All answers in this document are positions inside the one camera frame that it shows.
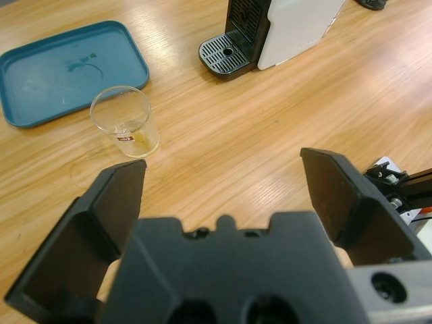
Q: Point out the silver drip grid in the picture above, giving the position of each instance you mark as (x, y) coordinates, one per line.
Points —
(221, 55)

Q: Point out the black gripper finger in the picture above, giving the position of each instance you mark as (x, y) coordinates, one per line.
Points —
(364, 222)
(84, 243)

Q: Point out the white capsule coffee machine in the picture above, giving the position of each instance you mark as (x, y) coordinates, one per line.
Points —
(290, 30)

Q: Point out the teal plastic tray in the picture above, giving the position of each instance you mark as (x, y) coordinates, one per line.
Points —
(50, 74)

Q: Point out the clear glass cup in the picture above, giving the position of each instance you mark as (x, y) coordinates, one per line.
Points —
(135, 141)

